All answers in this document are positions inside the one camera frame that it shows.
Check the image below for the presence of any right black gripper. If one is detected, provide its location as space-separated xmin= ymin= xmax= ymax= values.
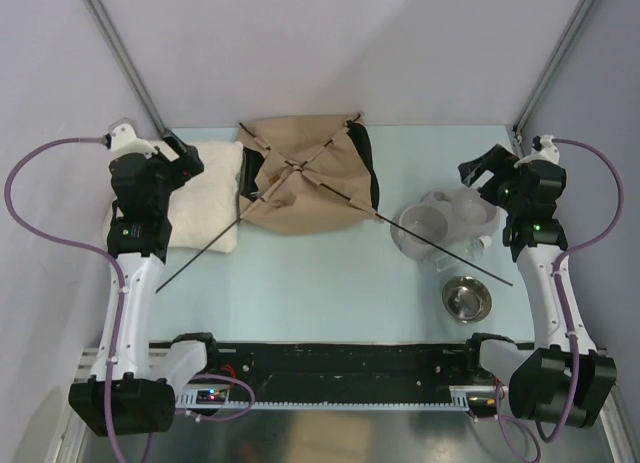
xmin=458 ymin=144 xmax=526 ymax=215

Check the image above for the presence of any beige pet tent fabric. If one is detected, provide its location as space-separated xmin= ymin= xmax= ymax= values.
xmin=234 ymin=110 xmax=384 ymax=238

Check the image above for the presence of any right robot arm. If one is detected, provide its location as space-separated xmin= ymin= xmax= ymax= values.
xmin=458 ymin=137 xmax=617 ymax=428

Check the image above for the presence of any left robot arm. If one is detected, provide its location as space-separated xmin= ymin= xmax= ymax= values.
xmin=69 ymin=123 xmax=222 ymax=437

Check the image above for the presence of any grey double pet feeder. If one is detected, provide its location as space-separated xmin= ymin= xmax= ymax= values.
xmin=391 ymin=187 xmax=500 ymax=262

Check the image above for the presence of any stainless steel pet bowl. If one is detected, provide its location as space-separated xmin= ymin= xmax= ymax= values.
xmin=441 ymin=276 xmax=493 ymax=323

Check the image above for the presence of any white fluffy cushion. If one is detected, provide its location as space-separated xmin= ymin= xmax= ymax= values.
xmin=103 ymin=140 xmax=243 ymax=260

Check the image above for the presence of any clear plastic water bottle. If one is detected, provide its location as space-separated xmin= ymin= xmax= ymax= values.
xmin=432 ymin=235 xmax=493 ymax=272

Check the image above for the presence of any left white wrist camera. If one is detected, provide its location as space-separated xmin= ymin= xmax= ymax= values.
xmin=107 ymin=119 xmax=178 ymax=161

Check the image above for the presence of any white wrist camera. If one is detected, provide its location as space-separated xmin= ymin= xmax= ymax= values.
xmin=514 ymin=135 xmax=560 ymax=168
xmin=107 ymin=119 xmax=178 ymax=161

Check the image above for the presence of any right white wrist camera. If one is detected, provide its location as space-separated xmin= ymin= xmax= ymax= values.
xmin=514 ymin=135 xmax=560 ymax=168

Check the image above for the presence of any left aluminium frame post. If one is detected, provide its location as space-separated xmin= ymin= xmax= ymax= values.
xmin=82 ymin=0 xmax=166 ymax=135

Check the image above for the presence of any aluminium frame post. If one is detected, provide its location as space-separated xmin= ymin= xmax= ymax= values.
xmin=82 ymin=0 xmax=166 ymax=135
xmin=509 ymin=0 xmax=600 ymax=154

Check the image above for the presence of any right aluminium frame post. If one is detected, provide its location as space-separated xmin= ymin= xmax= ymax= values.
xmin=509 ymin=0 xmax=600 ymax=154

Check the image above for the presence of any white slotted cable duct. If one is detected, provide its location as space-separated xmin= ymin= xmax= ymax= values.
xmin=176 ymin=381 xmax=497 ymax=412

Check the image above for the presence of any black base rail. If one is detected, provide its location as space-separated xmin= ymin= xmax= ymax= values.
xmin=190 ymin=343 xmax=495 ymax=399

